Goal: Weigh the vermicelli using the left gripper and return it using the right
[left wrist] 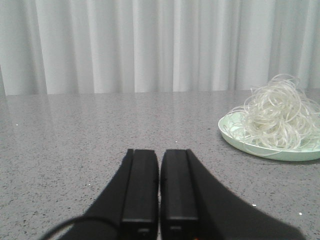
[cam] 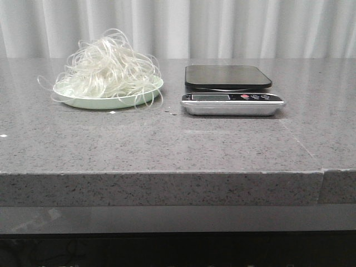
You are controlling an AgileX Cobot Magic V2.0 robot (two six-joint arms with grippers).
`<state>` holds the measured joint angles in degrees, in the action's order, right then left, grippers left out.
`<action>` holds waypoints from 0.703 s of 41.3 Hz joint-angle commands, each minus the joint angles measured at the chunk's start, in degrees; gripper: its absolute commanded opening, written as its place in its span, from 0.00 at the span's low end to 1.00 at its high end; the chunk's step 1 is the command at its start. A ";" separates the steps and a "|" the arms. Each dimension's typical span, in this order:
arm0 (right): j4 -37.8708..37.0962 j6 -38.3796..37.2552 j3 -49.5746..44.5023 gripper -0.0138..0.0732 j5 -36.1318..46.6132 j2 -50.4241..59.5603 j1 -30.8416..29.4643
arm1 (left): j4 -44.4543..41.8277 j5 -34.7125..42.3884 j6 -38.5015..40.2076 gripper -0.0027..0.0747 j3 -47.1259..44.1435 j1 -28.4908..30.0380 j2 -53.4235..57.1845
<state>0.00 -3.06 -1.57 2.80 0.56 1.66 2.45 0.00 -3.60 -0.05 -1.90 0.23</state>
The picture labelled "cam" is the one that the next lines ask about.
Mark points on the black silver kitchen scale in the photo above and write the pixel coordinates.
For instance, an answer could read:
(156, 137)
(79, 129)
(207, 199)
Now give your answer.
(228, 90)

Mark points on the pale green round plate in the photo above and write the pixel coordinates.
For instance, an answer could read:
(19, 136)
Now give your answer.
(143, 97)

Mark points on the white vermicelli noodle bundle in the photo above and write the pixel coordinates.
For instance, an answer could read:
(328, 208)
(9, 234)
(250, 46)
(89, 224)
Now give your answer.
(104, 68)

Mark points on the white pleated curtain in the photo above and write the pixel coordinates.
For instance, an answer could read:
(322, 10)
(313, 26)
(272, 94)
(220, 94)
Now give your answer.
(183, 29)

